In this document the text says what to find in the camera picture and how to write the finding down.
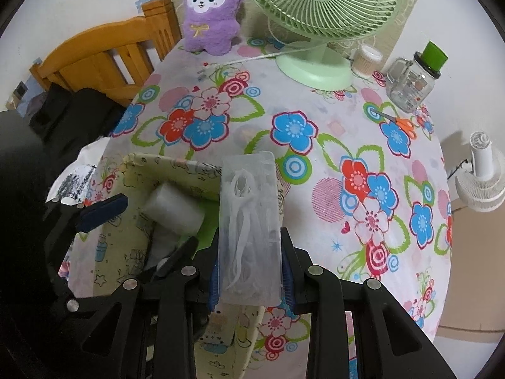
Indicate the cotton swab jar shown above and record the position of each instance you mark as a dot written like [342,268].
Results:
[367,63]

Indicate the glass bottle with green lid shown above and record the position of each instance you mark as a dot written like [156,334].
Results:
[414,83]

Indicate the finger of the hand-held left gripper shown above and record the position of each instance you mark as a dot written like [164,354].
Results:
[183,252]
[102,213]

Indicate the wall socket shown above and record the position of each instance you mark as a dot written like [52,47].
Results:
[19,87]

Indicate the yellow patterned storage box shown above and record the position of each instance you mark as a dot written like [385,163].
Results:
[118,252]

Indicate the white floor fan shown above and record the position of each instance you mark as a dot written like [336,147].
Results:
[481,173]

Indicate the blue paper sheet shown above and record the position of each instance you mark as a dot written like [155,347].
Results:
[148,2]

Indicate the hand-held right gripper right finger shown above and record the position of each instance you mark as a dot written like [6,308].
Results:
[289,288]

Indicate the purple plush toy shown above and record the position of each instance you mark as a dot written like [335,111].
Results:
[211,15]

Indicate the white printed bag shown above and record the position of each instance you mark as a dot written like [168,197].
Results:
[79,173]

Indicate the green desk fan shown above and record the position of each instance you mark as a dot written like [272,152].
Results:
[319,4]

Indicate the wooden bed headboard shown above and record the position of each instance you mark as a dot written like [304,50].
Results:
[90,55]

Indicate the floral tablecloth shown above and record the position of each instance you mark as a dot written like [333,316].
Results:
[315,166]

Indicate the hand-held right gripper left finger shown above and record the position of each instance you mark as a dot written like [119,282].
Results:
[214,284]

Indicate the black clothing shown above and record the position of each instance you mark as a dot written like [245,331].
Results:
[79,114]

